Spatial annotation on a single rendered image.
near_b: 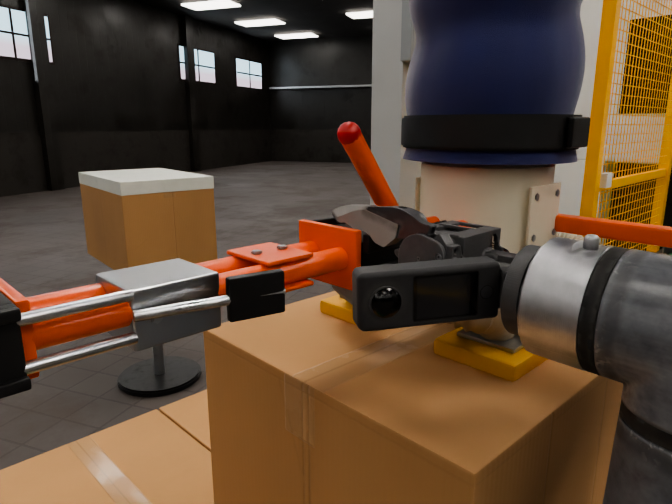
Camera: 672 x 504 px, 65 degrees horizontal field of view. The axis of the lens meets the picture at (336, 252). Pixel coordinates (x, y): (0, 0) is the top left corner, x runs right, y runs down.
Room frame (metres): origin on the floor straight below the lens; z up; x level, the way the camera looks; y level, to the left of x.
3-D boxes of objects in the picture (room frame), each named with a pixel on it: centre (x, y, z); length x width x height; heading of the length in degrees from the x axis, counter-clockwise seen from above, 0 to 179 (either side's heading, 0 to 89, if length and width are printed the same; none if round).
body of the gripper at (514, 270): (0.43, -0.12, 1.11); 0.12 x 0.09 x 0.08; 45
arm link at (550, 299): (0.37, -0.17, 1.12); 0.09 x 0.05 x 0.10; 135
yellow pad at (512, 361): (0.64, -0.27, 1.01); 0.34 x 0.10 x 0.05; 134
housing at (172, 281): (0.38, 0.13, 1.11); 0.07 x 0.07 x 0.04; 44
